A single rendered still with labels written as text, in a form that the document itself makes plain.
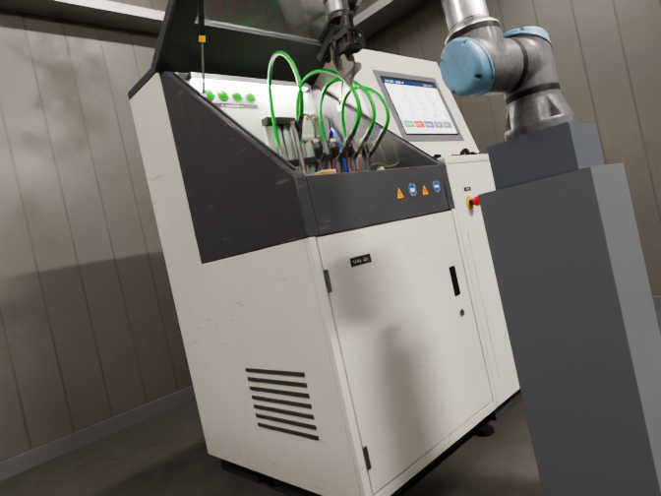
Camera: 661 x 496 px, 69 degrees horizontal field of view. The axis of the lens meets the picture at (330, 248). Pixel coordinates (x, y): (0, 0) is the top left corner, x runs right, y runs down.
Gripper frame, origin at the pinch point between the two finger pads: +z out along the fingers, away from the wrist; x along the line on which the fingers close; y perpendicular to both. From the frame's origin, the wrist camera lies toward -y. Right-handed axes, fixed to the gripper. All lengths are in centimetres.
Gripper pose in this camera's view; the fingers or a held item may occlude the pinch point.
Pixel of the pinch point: (347, 83)
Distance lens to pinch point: 159.0
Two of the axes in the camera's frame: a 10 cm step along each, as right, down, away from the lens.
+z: 2.2, 9.8, 0.1
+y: 6.7, -1.4, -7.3
